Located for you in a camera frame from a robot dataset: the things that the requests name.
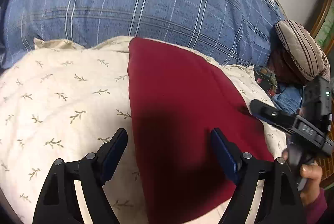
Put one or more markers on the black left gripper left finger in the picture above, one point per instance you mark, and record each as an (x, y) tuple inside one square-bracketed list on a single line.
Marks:
[(58, 202)]

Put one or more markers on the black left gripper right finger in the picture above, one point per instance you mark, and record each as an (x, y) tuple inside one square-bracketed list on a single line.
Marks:
[(271, 182)]

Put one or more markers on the red knit garment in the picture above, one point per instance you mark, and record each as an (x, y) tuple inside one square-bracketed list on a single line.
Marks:
[(176, 100)]

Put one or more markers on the blue folded clothes pile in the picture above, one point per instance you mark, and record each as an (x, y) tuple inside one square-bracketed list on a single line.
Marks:
[(287, 98)]

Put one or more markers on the person's right hand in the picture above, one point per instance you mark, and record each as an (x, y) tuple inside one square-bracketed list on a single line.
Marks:
[(311, 191)]

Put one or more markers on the striped beige cushion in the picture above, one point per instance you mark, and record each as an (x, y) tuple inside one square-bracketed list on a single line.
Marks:
[(305, 53)]

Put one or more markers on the cream leaf-print pillow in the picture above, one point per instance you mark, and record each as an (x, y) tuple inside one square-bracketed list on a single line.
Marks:
[(64, 101)]

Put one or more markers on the wooden bed frame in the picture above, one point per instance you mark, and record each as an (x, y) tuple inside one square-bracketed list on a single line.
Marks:
[(320, 24)]

